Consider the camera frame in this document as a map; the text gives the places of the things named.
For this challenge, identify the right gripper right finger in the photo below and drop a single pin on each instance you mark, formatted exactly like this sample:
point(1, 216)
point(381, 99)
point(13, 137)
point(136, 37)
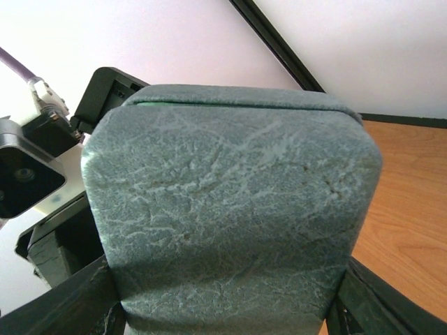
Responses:
point(366, 304)

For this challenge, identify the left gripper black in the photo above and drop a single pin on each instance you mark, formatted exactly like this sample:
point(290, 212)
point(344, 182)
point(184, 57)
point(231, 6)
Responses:
point(62, 243)

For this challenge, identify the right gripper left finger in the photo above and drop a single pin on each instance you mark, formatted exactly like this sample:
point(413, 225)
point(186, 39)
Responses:
point(77, 306)

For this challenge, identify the grey-green glasses case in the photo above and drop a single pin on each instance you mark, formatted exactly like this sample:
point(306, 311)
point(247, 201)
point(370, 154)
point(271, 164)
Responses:
point(229, 210)

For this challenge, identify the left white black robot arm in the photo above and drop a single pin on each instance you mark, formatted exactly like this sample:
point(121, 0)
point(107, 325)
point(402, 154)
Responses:
point(108, 88)

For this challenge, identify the left black frame post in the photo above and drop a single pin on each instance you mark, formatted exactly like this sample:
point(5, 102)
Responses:
point(274, 41)

